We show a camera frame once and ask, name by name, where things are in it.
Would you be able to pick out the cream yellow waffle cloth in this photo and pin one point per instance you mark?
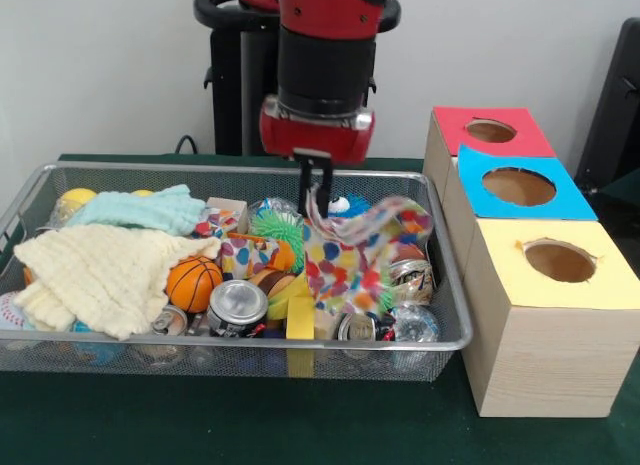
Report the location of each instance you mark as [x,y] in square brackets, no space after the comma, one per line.
[100,275]

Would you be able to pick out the black chair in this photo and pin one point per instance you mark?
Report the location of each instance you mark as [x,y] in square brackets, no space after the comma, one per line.
[615,105]

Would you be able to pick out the wooden cube block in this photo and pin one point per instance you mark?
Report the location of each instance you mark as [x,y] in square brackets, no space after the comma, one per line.
[230,211]

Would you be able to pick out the green spiky ball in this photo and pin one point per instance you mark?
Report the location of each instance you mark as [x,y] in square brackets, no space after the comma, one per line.
[278,230]

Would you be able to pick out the dark green table cloth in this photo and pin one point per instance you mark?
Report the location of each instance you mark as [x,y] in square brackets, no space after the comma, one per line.
[250,425]

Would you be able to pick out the wooden box with three holes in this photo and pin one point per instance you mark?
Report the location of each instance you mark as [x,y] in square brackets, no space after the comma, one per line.
[550,355]

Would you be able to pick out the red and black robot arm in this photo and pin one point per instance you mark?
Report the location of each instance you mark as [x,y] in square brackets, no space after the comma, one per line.
[325,55]

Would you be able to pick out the colourful patterned cloth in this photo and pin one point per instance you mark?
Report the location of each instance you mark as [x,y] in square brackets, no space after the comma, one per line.
[365,260]
[245,253]

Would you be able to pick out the silver metal can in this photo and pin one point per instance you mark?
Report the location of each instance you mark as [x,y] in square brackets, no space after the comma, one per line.
[238,307]

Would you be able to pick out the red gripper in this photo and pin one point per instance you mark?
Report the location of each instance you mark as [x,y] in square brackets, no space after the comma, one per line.
[317,135]

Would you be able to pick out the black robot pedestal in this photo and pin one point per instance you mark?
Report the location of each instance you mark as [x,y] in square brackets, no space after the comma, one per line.
[235,95]

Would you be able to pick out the small orange basketball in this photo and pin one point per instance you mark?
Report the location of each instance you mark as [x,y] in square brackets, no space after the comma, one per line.
[194,284]

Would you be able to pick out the yellow plastic block toy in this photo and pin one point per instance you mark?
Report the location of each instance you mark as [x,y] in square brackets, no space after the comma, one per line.
[295,310]

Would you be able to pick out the mint green waffle cloth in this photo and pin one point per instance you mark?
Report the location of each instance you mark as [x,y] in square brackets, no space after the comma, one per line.
[140,210]

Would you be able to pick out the blue spiky ball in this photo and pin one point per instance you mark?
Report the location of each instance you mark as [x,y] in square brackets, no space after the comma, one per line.
[342,205]

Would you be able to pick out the yellow ball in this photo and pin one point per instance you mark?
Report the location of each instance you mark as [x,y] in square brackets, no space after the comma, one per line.
[75,198]

